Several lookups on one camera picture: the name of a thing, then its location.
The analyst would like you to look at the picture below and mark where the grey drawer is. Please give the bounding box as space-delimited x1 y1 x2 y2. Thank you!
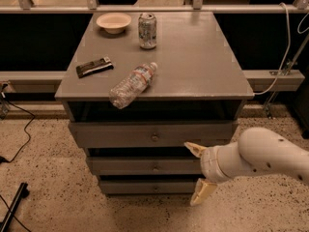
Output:
98 179 197 195
69 121 238 148
86 157 202 175

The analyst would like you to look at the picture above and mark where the grey bottom drawer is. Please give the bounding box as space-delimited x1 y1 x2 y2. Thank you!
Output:
98 179 197 195

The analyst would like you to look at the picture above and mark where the black snack bar wrapper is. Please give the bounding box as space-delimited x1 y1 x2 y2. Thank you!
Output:
75 57 114 78

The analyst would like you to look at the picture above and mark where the black stand leg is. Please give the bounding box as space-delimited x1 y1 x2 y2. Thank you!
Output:
0 183 29 232

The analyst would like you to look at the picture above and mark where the silver soda can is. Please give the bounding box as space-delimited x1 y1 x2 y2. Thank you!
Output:
138 13 156 49

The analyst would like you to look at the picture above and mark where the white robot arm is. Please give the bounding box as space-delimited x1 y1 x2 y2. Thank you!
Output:
184 128 309 206

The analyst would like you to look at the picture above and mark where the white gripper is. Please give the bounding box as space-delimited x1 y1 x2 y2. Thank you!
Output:
184 142 229 206

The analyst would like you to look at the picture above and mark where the clear plastic water bottle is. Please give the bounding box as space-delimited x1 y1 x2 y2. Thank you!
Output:
109 62 157 109

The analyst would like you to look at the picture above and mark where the white paper bowl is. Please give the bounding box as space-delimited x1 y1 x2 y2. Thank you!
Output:
97 13 131 35

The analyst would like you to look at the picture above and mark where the white cable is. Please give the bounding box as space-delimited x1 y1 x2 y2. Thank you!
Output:
253 2 292 97

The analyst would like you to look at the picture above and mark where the grey wooden drawer cabinet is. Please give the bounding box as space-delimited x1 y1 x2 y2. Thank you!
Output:
55 12 253 181

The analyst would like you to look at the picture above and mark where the metal bracket stand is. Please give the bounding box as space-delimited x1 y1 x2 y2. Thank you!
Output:
263 33 309 119

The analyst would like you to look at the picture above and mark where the grey top drawer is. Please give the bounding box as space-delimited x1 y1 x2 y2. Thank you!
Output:
69 121 238 148

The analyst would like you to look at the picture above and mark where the black floor cable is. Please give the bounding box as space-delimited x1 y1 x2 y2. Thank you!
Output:
0 90 36 164

